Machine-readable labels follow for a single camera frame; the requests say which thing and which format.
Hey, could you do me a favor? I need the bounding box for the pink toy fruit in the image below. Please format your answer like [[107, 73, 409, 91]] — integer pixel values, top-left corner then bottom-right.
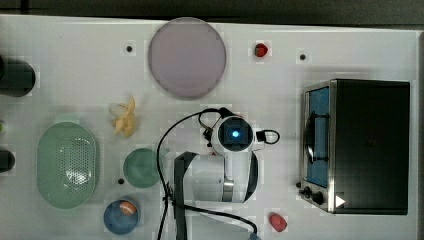
[[268, 213, 287, 232]]

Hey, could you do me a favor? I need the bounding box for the black cylindrical cup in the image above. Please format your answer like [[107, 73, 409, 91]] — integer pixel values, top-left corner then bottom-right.
[[0, 150, 15, 173]]

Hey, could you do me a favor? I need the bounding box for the peeled toy banana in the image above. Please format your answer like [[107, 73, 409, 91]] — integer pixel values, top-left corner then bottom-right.
[[109, 96, 136, 137]]

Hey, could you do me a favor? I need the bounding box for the green oval colander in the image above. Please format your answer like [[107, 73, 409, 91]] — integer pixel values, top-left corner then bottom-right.
[[36, 118, 98, 209]]

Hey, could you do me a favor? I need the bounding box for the orange slice toy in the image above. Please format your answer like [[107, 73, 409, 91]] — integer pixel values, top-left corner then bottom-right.
[[120, 201, 137, 216]]

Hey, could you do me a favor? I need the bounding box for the red strawberry toy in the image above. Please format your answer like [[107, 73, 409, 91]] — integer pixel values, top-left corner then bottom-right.
[[254, 43, 268, 58]]

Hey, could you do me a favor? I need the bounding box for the grey round plate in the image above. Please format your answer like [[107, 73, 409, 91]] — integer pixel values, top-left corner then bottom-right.
[[148, 17, 227, 99]]

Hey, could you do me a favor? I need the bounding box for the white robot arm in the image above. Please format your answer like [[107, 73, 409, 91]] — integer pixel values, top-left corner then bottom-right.
[[172, 114, 259, 240]]

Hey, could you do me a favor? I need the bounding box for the blue bowl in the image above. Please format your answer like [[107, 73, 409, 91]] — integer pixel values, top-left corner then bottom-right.
[[103, 198, 140, 235]]

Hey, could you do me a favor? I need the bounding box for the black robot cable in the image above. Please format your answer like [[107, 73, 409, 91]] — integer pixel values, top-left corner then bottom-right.
[[155, 107, 281, 240]]

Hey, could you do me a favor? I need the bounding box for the silver toaster oven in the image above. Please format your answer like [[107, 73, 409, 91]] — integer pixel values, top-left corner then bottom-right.
[[296, 79, 410, 215]]

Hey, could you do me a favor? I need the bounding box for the green cup with handle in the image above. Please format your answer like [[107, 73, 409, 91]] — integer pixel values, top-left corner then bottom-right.
[[123, 148, 169, 188]]

